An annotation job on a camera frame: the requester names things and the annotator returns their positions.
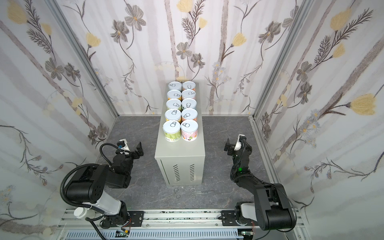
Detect brown labelled can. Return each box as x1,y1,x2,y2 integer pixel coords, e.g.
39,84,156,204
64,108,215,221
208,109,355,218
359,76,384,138
182,108,198,121

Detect green labelled can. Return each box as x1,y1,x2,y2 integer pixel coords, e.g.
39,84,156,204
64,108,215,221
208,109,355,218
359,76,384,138
166,99,182,111

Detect pale teal can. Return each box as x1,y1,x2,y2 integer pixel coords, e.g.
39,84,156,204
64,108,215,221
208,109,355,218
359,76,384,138
182,98,197,110

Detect yellow labelled can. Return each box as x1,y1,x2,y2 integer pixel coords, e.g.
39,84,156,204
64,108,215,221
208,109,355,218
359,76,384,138
167,90,182,101

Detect pink labelled can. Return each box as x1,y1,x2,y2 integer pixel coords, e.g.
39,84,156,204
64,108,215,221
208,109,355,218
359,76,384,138
182,89,196,100

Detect teal labelled can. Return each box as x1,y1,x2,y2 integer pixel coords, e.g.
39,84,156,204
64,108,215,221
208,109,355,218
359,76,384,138
168,81,183,91

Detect orange labelled can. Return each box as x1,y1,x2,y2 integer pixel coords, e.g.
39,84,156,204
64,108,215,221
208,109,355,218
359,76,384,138
182,81,196,91

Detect pink brown can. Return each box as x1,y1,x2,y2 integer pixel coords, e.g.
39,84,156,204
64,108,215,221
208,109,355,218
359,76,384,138
181,120,199,142

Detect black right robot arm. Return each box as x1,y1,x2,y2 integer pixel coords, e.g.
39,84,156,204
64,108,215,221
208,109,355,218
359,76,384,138
224,134,297,232

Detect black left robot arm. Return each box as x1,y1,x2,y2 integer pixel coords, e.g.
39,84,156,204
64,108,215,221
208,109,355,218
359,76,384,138
60,139,144,229

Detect right steel scissors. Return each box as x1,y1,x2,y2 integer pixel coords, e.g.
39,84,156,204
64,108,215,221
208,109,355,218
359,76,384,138
190,188,214,199

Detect steel scissors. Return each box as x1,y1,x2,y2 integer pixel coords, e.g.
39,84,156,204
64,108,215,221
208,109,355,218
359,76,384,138
159,188,181,201
190,188,214,199

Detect grey metal cabinet box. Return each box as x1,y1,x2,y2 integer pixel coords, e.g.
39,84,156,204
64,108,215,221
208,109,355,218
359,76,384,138
155,81,206,186

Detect left steel scissors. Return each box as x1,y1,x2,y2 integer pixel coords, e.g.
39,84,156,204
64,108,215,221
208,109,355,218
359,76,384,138
159,188,181,201

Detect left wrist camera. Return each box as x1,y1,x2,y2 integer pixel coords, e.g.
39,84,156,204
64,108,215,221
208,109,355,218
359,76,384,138
117,139,130,152

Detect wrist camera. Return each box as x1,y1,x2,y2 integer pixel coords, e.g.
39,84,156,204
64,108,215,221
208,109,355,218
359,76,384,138
234,134,247,151
117,139,130,152

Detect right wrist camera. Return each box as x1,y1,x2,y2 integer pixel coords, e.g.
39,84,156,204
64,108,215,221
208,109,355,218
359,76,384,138
234,134,247,151

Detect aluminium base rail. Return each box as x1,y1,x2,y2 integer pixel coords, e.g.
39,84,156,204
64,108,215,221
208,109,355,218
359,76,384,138
53,209,310,240

